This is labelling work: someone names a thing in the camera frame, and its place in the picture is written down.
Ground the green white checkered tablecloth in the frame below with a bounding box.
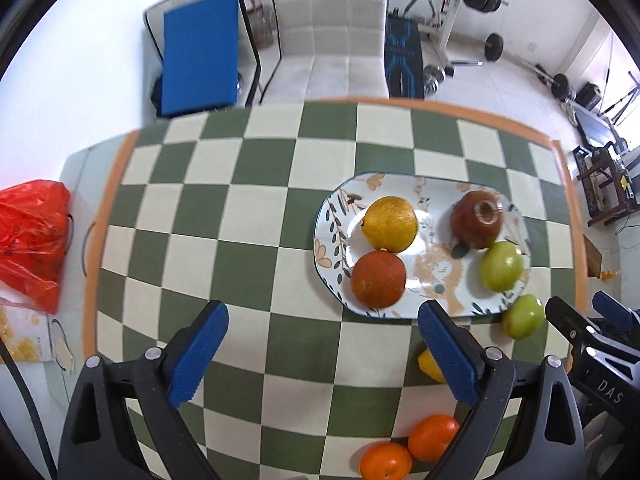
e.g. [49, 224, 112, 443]
[82, 97, 591, 480]

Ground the white weight rack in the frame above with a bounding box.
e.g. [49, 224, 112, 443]
[390, 0, 504, 72]

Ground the white padded chair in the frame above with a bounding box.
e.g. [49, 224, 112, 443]
[257, 0, 391, 106]

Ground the yellow lemon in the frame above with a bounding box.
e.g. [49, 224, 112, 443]
[417, 347, 448, 385]
[361, 196, 419, 254]

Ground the black blue gym bag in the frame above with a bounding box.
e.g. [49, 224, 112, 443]
[384, 12, 426, 100]

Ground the dark red apple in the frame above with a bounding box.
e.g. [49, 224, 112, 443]
[449, 191, 504, 250]

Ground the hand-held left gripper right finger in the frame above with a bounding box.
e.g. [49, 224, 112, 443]
[417, 299, 586, 480]

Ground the yellow lemon on plate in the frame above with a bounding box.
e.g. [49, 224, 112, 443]
[361, 196, 419, 254]

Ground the white snack box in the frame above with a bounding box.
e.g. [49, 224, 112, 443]
[0, 306, 55, 364]

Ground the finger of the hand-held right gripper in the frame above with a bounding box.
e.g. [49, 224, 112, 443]
[592, 290, 640, 347]
[545, 297, 602, 357]

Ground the red plastic bag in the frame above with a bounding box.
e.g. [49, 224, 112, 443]
[0, 179, 73, 313]

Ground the dark red orange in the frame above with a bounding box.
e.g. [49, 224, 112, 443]
[350, 250, 407, 309]

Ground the bright orange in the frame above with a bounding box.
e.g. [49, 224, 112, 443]
[407, 414, 461, 462]
[359, 442, 414, 480]

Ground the dark wooden shelf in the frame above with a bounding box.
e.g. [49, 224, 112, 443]
[572, 141, 640, 227]

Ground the black cable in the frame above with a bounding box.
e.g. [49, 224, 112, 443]
[0, 344, 57, 480]

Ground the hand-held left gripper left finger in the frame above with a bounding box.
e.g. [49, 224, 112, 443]
[57, 300, 230, 480]

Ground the black exercise machine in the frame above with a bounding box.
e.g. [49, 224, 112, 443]
[567, 72, 640, 147]

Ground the green apple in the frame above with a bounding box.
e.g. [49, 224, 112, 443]
[480, 241, 525, 293]
[501, 294, 546, 339]

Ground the floral patterned oval plate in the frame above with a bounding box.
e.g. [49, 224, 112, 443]
[313, 172, 531, 319]

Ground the barbell with black plates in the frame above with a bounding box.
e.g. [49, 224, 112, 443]
[484, 32, 572, 102]

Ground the chrome dumbbell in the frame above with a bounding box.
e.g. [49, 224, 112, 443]
[424, 61, 484, 97]

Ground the small wooden board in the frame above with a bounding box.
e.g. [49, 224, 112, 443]
[582, 235, 604, 279]

